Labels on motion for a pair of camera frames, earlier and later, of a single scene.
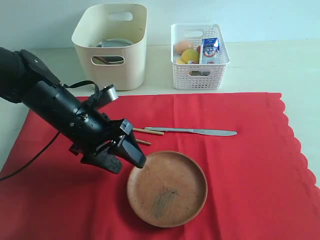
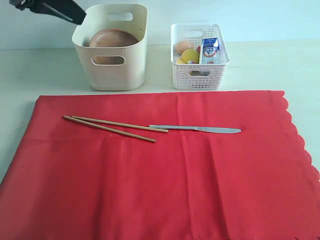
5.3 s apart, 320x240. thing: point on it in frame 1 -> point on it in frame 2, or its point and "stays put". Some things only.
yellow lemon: x=190 y=54 stays put
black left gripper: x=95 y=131 -> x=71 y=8
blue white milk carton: x=210 y=51 stays put
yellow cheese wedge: x=180 y=61 stays put
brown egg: x=182 y=46 stays put
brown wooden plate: x=169 y=191 -> x=111 y=37
